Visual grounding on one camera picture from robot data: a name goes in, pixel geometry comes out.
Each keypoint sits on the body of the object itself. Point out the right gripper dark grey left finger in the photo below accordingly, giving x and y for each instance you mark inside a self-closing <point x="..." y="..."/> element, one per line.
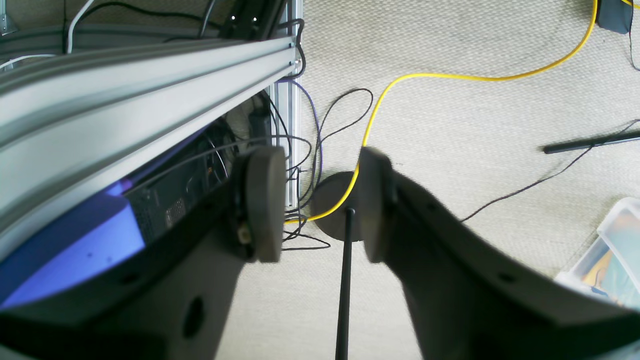
<point x="243" y="221"/>

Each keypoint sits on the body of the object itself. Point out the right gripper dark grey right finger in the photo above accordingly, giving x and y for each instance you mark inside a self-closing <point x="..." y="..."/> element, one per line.
<point x="468" y="300"/>

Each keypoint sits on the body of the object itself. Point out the black computer case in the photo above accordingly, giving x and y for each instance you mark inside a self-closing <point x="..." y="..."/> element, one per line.
<point x="161" y="197"/>

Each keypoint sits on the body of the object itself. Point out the clear plastic storage box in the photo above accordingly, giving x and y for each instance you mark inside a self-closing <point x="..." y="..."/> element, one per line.
<point x="610" y="269"/>

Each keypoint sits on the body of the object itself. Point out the black rod on floor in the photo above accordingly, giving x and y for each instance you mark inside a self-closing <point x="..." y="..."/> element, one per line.
<point x="586" y="143"/>

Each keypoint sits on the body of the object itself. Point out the aluminium table frame rail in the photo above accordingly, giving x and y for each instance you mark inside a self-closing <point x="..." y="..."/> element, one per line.
<point x="73" y="125"/>

